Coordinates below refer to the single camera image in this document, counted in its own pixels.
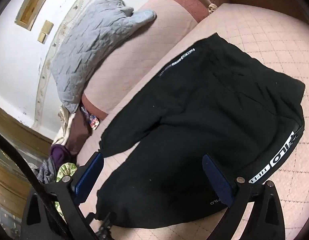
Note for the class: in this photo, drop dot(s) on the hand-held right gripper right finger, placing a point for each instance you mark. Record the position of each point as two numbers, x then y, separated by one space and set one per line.
217 177

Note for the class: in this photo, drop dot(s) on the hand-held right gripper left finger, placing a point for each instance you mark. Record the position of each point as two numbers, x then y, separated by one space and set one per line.
90 172

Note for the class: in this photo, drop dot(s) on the black pants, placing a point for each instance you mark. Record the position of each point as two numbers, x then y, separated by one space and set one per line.
194 105

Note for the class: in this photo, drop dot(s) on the green patterned cloth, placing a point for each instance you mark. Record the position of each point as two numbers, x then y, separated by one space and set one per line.
65 170

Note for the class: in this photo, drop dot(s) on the purple cloth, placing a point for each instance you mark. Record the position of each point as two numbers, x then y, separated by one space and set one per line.
58 155

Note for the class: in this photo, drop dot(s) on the brown cloth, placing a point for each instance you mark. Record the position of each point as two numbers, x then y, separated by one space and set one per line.
78 135

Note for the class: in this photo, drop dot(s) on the grey crumpled cloth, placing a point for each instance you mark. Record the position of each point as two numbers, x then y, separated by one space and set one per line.
45 171

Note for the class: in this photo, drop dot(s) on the colourful patterned cloth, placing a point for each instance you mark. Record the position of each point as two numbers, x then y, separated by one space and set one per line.
92 121

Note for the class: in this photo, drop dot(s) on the cream cloth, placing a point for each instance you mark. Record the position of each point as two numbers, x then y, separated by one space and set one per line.
65 122

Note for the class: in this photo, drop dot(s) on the brown wooden furniture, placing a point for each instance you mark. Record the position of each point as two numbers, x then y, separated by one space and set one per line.
17 130

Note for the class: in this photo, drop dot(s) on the grey quilted blanket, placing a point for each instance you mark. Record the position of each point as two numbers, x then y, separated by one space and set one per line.
89 45

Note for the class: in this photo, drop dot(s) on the pink sofa back cushion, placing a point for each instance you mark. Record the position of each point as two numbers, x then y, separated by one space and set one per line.
144 50

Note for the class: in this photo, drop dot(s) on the pink quilted sofa seat cover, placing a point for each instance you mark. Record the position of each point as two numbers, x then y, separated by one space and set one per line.
269 42

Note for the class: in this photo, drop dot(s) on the small gold wall plate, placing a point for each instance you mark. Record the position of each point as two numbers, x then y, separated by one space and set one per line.
45 31

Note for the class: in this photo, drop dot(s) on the gold picture frame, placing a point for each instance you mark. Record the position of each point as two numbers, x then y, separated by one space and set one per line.
29 10

